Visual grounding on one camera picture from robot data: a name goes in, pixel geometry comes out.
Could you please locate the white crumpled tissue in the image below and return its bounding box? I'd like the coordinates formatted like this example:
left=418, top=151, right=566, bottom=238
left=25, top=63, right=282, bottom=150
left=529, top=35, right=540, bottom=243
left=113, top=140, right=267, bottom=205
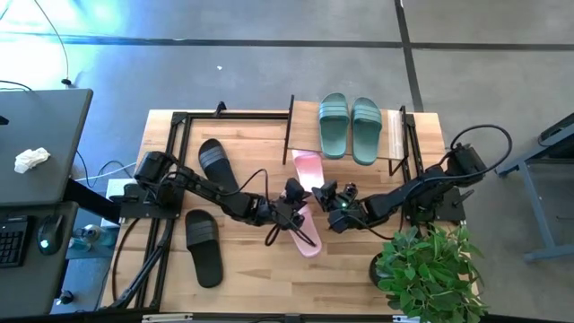
left=13, top=146, right=51, bottom=175

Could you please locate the green rubber slide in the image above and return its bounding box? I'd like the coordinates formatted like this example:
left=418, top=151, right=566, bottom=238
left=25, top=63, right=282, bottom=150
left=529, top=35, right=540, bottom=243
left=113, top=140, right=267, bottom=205
left=350, top=97, right=384, bottom=167
left=317, top=92, right=351, bottom=161

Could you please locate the thin black cable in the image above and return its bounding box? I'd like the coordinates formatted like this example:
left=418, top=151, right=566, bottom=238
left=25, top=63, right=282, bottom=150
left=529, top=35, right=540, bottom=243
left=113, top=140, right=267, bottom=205
left=0, top=79, right=33, bottom=92

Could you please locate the clear plastic water bottle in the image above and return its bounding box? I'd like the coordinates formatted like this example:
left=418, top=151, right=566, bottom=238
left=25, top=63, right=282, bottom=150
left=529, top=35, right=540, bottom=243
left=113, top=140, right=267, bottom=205
left=67, top=223, right=117, bottom=252

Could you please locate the black rubber slide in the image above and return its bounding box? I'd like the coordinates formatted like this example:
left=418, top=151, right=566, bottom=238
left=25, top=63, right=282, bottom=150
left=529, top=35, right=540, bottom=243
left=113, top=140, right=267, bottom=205
left=198, top=137, right=239, bottom=194
left=185, top=209, right=224, bottom=289

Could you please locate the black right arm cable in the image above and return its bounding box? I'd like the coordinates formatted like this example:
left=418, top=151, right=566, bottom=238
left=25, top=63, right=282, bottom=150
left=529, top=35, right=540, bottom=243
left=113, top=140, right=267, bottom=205
left=449, top=124, right=513, bottom=177

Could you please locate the curved black cable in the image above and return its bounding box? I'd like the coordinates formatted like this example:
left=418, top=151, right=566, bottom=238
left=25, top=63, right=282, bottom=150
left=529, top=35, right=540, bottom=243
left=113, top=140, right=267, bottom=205
left=110, top=217, right=143, bottom=302

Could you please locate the green leafy plant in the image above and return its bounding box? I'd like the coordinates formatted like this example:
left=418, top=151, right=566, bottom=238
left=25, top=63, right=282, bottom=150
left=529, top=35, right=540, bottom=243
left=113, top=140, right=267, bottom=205
left=374, top=223, right=489, bottom=323

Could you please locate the pink rubber slide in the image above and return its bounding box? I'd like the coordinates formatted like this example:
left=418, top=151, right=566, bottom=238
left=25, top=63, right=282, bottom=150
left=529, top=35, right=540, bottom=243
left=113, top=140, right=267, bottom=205
left=291, top=149, right=326, bottom=195
left=280, top=191, right=324, bottom=259

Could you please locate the black plant pot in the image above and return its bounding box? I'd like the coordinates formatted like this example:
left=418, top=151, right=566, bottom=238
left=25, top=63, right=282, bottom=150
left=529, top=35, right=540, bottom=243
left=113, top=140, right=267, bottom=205
left=368, top=251, right=382, bottom=288

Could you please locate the black aluminium rig frame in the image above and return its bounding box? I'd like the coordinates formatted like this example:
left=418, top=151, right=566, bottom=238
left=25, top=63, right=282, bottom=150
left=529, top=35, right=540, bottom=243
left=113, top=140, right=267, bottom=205
left=107, top=109, right=291, bottom=311
left=403, top=111, right=467, bottom=225

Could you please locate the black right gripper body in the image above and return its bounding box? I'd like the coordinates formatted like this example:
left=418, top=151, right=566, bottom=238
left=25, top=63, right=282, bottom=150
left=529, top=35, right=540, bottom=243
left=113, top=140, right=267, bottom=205
left=334, top=199, right=371, bottom=225

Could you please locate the white power strip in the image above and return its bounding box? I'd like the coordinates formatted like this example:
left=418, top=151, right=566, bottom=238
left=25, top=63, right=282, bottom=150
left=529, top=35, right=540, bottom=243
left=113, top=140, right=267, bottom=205
left=100, top=178, right=135, bottom=229

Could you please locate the black keyboard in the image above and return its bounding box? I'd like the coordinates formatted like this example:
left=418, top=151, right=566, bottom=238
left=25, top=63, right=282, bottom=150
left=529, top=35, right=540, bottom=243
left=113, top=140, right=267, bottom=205
left=0, top=215, right=30, bottom=269

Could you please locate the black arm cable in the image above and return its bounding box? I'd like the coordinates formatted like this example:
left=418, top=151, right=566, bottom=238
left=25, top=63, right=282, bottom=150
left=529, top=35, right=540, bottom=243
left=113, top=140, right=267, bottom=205
left=222, top=168, right=288, bottom=248
left=449, top=124, right=513, bottom=177

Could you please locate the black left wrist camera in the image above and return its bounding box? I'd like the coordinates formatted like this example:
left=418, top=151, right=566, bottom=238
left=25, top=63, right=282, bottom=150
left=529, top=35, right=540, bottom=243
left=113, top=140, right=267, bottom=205
left=284, top=177, right=307, bottom=204

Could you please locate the wooden shelf with black frame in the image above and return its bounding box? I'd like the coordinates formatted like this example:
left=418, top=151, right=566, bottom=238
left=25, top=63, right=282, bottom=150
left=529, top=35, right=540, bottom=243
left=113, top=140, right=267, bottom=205
left=281, top=93, right=412, bottom=177

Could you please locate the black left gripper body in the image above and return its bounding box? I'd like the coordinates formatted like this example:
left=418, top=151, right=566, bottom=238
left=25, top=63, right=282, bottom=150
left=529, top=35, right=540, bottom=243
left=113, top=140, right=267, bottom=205
left=257, top=197, right=310, bottom=228

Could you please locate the blue-grey metal desk frame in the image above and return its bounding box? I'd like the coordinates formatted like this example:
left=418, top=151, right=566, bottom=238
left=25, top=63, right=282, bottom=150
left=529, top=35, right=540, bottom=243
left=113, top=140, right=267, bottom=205
left=495, top=111, right=574, bottom=264

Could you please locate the grey desk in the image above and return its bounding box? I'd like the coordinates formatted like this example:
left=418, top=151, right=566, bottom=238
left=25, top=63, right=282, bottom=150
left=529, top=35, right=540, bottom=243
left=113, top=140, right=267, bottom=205
left=0, top=87, right=94, bottom=208
left=0, top=200, right=81, bottom=319

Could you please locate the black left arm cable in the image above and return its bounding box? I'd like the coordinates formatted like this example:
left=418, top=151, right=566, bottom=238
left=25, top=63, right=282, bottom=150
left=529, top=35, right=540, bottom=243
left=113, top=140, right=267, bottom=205
left=222, top=168, right=288, bottom=248

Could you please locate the black floor cable with plug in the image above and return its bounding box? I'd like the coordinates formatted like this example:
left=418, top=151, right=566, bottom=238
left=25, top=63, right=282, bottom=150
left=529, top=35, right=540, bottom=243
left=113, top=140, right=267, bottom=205
left=32, top=0, right=74, bottom=87

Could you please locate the black computer mouse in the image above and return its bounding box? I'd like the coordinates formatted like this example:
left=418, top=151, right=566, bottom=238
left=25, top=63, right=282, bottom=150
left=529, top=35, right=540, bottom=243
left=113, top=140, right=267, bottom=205
left=36, top=213, right=65, bottom=257

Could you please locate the white cable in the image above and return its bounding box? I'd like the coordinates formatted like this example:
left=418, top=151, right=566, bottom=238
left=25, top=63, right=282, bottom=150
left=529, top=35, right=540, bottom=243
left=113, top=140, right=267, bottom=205
left=74, top=161, right=138, bottom=183

